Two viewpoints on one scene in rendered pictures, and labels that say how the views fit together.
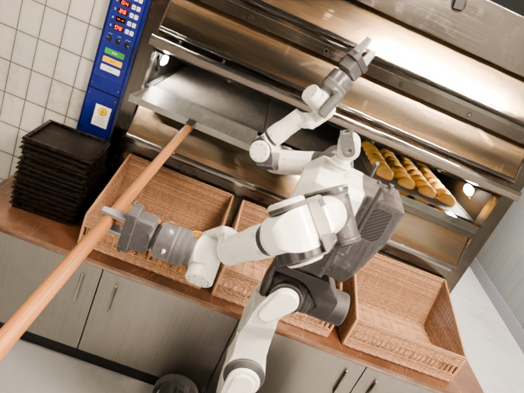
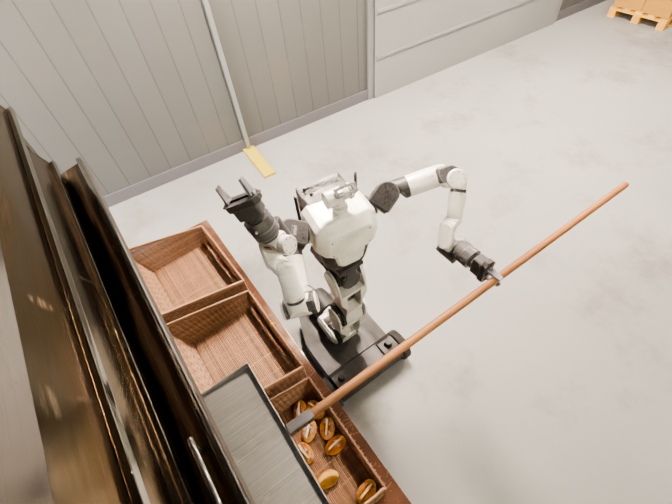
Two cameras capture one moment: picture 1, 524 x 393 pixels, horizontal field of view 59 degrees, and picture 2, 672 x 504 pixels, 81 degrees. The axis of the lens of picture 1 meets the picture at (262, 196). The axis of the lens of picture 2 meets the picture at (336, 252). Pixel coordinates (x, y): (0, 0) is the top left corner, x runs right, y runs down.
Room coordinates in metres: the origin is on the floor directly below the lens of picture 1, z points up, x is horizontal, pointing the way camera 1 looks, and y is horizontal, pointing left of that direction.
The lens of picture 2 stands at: (1.80, 0.78, 2.48)
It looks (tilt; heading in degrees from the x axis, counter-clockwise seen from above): 51 degrees down; 246
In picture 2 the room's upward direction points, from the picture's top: 7 degrees counter-clockwise
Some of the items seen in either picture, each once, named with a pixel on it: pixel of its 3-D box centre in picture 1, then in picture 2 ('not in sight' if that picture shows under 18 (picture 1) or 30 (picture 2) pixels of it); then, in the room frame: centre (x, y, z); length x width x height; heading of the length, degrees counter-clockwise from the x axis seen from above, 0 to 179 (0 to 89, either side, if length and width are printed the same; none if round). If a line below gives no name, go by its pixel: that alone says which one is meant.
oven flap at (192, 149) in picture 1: (304, 187); not in sight; (2.22, -0.17, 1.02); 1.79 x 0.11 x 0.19; 96
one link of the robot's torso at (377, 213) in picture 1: (335, 217); (335, 223); (1.33, -0.23, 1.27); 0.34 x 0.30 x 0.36; 178
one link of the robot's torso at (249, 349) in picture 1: (261, 330); (346, 293); (1.33, -0.19, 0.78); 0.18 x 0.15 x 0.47; 6
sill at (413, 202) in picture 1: (316, 161); not in sight; (2.24, -0.17, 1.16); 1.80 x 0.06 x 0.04; 96
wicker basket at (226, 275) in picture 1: (282, 263); (233, 353); (1.95, -0.22, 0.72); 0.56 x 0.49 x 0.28; 97
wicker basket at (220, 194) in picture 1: (162, 217); (297, 464); (1.89, 0.38, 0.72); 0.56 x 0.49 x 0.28; 96
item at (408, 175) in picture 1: (405, 170); not in sight; (2.72, -0.70, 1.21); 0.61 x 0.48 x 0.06; 6
